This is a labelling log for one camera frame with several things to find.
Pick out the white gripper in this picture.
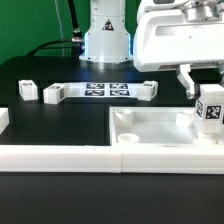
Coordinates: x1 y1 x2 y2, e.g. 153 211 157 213
133 9 224 99

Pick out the white square table top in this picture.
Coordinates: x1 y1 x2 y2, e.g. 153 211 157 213
109 107 224 146

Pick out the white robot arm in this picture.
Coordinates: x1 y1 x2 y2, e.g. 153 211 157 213
80 0 224 99

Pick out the white fiducial marker base sheet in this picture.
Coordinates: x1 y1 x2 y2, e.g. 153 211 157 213
68 82 140 98

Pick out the white front fence rail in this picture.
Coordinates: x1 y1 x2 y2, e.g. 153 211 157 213
0 145 224 174

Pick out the white fence rail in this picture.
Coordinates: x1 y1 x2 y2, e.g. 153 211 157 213
0 108 9 134
0 145 224 174

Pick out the black cable bundle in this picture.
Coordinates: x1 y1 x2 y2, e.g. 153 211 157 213
26 0 85 58

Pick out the white left fence rail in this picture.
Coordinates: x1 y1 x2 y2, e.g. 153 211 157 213
0 108 9 134

